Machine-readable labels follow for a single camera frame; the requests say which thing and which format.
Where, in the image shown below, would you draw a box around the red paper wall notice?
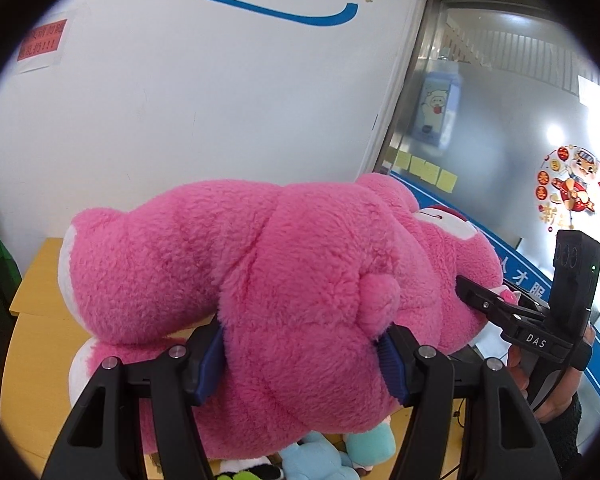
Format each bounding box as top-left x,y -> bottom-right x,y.
16,10 -> 71,75

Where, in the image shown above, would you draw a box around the black and white plush toy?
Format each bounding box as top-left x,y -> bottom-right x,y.
219,462 -> 287,480

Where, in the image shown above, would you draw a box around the red festive window decal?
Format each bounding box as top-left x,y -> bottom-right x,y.
536,144 -> 600,234

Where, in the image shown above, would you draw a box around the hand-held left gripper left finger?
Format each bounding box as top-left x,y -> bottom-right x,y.
42,316 -> 226,480

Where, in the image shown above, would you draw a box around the green-haired plush doll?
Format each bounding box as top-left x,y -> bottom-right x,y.
344,417 -> 397,472

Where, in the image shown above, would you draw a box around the blue banner strip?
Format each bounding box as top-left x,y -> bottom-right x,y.
377,162 -> 600,413

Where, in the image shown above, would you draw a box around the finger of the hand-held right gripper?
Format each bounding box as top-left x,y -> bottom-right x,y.
516,293 -> 552,319
455,274 -> 522,332

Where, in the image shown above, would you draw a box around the metal frame glass door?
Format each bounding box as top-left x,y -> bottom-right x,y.
355,0 -> 600,413

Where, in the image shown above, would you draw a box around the white paper sheet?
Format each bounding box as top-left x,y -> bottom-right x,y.
576,74 -> 600,107

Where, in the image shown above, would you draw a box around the large pink plush bear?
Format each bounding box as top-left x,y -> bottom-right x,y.
57,172 -> 506,461

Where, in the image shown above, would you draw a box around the light blue plush toy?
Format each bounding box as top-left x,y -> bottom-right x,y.
279,432 -> 357,480

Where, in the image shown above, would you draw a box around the person's right hand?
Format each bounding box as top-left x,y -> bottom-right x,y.
507,347 -> 580,423

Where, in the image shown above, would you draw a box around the person's right forearm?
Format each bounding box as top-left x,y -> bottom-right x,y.
542,392 -> 588,480

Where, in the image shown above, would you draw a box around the cartoon sheep poster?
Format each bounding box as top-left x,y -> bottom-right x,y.
411,69 -> 464,149

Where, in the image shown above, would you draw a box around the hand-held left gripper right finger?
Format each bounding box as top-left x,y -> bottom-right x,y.
377,325 -> 563,480

